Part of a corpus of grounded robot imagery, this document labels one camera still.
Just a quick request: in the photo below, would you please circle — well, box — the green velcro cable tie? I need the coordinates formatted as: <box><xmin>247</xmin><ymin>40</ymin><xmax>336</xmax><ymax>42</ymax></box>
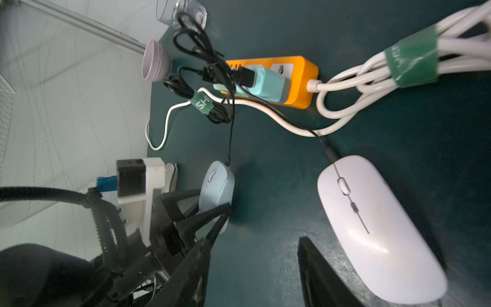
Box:
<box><xmin>189</xmin><ymin>92</ymin><xmax>214</xmax><ymax>115</ymax></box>

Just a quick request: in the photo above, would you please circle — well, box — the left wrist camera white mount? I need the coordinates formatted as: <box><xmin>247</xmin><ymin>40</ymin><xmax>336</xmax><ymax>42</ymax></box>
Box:
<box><xmin>88</xmin><ymin>157</ymin><xmax>166</xmax><ymax>247</ymax></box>

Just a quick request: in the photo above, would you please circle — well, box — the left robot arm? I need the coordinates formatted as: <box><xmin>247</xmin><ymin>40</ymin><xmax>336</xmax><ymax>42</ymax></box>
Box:
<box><xmin>1</xmin><ymin>187</ymin><xmax>231</xmax><ymax>306</ymax></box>

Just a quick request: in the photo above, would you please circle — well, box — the light blue wireless mouse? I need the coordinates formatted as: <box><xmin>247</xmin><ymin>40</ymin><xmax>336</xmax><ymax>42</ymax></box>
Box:
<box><xmin>198</xmin><ymin>161</ymin><xmax>235</xmax><ymax>213</ymax></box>

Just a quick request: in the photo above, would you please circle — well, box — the mint green charger plug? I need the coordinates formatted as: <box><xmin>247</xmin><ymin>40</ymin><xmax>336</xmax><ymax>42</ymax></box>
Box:
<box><xmin>231</xmin><ymin>65</ymin><xmax>290</xmax><ymax>104</ymax></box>

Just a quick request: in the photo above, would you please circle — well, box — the black cable bundle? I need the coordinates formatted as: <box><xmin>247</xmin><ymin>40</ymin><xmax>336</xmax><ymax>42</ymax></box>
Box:
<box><xmin>160</xmin><ymin>11</ymin><xmax>342</xmax><ymax>166</ymax></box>

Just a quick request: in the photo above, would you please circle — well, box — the white wire basket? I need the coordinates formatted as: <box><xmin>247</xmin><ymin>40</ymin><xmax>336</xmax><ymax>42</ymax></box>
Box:
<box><xmin>0</xmin><ymin>75</ymin><xmax>16</xmax><ymax>175</ymax></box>

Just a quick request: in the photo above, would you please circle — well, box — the orange power strip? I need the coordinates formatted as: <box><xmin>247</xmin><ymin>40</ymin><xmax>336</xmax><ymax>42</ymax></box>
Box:
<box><xmin>227</xmin><ymin>56</ymin><xmax>319</xmax><ymax>109</ymax></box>

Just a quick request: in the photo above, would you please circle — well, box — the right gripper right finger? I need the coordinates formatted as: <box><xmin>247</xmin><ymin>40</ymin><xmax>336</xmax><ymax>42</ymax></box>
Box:
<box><xmin>297</xmin><ymin>237</ymin><xmax>363</xmax><ymax>306</ymax></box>

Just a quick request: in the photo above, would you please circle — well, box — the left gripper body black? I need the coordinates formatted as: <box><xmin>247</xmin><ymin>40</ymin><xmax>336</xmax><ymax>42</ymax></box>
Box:
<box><xmin>150</xmin><ymin>189</ymin><xmax>199</xmax><ymax>276</ymax></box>

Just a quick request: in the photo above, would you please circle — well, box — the silver wireless mouse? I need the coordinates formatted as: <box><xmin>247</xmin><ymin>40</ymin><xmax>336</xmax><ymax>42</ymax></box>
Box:
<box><xmin>162</xmin><ymin>163</ymin><xmax>178</xmax><ymax>193</ymax></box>

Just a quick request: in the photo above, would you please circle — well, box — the white power strip cable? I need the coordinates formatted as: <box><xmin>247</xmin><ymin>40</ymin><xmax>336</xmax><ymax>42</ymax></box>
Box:
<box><xmin>144</xmin><ymin>0</ymin><xmax>491</xmax><ymax>151</ymax></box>

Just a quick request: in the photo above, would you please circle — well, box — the white wireless mouse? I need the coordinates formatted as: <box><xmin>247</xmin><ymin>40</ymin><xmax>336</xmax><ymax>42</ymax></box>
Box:
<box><xmin>317</xmin><ymin>156</ymin><xmax>448</xmax><ymax>305</ymax></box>

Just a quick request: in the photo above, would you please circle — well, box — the clear glass cup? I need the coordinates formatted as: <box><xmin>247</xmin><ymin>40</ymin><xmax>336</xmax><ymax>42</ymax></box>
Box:
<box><xmin>156</xmin><ymin>0</ymin><xmax>208</xmax><ymax>29</ymax></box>

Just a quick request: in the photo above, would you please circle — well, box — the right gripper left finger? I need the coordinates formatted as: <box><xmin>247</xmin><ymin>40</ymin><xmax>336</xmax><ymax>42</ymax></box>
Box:
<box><xmin>148</xmin><ymin>238</ymin><xmax>212</xmax><ymax>306</ymax></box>

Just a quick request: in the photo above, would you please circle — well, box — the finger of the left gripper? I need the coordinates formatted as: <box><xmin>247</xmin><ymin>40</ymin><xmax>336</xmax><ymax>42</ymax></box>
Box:
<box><xmin>178</xmin><ymin>203</ymin><xmax>232</xmax><ymax>249</ymax></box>
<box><xmin>161</xmin><ymin>189</ymin><xmax>201</xmax><ymax>221</ymax></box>

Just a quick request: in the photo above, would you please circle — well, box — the pink bowl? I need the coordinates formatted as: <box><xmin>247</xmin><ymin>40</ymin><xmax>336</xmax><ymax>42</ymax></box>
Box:
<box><xmin>142</xmin><ymin>40</ymin><xmax>173</xmax><ymax>83</ymax></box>

